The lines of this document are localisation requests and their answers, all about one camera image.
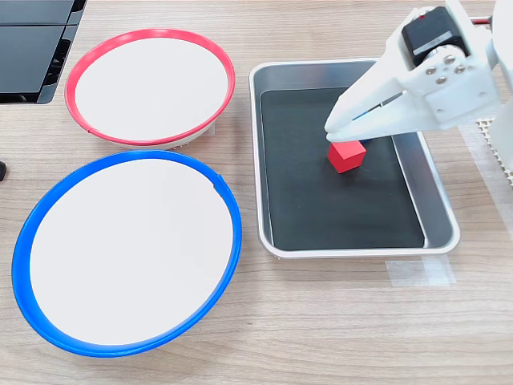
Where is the white plate with red rim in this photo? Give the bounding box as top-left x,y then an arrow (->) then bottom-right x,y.
64,27 -> 236,150

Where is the black flat device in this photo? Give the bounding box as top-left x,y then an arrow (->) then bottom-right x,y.
0,0 -> 88,106

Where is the short clear tape strip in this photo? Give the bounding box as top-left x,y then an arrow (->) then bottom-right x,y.
385,255 -> 457,287

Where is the long clear tape strip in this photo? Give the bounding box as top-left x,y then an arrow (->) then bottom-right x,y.
458,119 -> 513,238

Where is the white plate with blue rim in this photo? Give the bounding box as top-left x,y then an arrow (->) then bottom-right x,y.
10,149 -> 244,359

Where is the pale perforated base plate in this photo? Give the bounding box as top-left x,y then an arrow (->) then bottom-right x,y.
475,115 -> 513,188

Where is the black tray mat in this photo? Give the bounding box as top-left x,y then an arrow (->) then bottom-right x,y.
260,87 -> 426,251

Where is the red cube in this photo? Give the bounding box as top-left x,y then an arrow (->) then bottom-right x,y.
327,140 -> 368,174

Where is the steel tray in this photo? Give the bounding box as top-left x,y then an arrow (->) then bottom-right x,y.
248,59 -> 461,258

